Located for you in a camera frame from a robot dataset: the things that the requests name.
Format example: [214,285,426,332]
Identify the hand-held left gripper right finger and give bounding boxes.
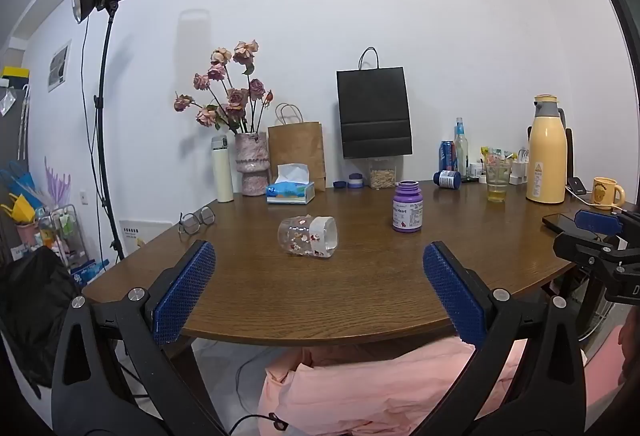
[422,241,587,436]

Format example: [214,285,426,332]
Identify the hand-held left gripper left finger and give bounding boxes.
[51,240,226,436]

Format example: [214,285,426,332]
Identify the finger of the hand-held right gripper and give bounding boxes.
[574,209,640,233]
[552,231,640,275]

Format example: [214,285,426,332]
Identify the floral glass cup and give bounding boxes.
[277,215,339,261]

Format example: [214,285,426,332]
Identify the person's right forearm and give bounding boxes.
[583,323,640,413]

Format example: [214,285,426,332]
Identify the yellow mug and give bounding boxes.
[591,177,626,209]

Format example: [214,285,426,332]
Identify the black smartphone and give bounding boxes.
[542,213,586,234]

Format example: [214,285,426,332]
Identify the black eyeglasses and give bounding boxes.
[178,206,217,235]

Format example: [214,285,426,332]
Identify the yellow thermos jug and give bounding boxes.
[525,94,569,204]

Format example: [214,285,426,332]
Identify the purple supplement bottle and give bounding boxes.
[391,181,424,233]

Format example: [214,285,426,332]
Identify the drinking glass with yellow liquid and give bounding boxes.
[486,162,512,203]

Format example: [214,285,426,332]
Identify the dark blue pill bottle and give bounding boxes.
[433,170,462,190]

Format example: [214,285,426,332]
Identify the person's pink clothing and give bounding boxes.
[257,335,531,436]

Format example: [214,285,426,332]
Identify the colourful snack packets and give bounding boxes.
[479,146,516,167]

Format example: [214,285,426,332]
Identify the white thermos bottle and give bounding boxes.
[210,136,235,203]

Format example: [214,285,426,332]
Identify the blue soda can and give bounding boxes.
[439,140,456,173]

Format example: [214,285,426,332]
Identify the clear jar of oats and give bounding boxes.
[368,158,398,189]

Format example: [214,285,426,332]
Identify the blue tissue box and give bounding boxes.
[265,163,316,205]

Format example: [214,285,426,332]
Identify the pink ceramic vase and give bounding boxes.
[234,132,271,197]

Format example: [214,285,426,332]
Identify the clear glass bottle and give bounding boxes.
[453,117,470,178]

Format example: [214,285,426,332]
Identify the purple ribbon bundle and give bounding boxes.
[42,157,73,211]

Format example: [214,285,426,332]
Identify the black light stand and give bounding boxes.
[80,0,126,261]

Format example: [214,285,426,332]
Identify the brown paper bag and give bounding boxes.
[267,103,327,193]

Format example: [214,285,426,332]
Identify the yellow paper bag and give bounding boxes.
[1,193,37,225]

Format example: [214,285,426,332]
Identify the blue paper bag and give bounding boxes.
[0,161,45,211]

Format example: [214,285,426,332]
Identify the black paper bag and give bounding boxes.
[336,47,414,161]

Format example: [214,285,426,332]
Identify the dried pink roses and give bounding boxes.
[173,39,276,135]

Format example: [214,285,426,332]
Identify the white wall box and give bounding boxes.
[118,218,168,257]

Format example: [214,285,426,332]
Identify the wire storage cart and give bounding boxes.
[35,204,93,269]

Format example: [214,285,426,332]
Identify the black cable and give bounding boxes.
[227,411,290,436]

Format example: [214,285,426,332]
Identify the wall poster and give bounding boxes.
[47,43,72,93]

